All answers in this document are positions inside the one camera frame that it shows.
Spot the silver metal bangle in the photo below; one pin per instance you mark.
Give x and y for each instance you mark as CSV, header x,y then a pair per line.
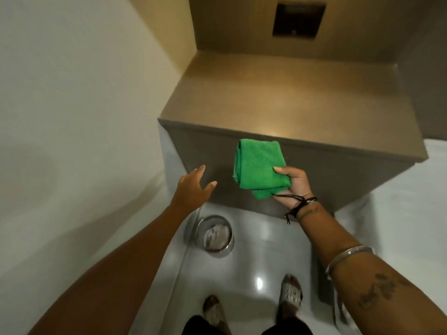
x,y
344,256

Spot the black thread wristband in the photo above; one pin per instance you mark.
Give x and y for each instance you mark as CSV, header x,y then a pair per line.
x,y
303,205

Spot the person's black trousers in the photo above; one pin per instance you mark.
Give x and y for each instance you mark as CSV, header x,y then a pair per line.
x,y
286,327

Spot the person's right sandal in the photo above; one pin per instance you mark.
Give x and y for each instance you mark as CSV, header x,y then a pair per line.
x,y
291,294

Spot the green microfibre cloth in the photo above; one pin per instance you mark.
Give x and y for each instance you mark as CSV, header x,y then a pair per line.
x,y
258,167

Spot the person's left hand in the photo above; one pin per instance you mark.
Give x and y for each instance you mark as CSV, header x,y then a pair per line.
x,y
188,193

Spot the round steel waste bin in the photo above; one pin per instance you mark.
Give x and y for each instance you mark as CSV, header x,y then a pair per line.
x,y
214,237

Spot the person's left thumb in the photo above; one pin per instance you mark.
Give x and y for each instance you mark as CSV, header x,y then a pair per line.
x,y
209,188

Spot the person's right thumb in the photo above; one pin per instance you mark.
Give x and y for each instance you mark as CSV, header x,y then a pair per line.
x,y
284,170

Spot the person's right forearm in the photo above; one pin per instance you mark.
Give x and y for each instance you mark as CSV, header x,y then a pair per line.
x,y
370,279

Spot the person's sandal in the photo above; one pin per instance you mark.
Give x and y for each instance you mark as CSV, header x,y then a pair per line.
x,y
291,294
213,312

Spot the person's right hand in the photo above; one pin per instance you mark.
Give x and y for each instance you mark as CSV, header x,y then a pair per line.
x,y
299,188

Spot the person's left sandal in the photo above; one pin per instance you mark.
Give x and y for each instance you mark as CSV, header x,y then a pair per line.
x,y
213,312

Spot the brown stone ledge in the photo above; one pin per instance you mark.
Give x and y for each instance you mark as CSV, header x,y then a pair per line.
x,y
290,108

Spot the dark square wall plate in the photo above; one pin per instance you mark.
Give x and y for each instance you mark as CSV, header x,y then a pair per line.
x,y
298,20

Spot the person's left forearm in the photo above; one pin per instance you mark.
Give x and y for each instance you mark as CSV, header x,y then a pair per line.
x,y
115,275

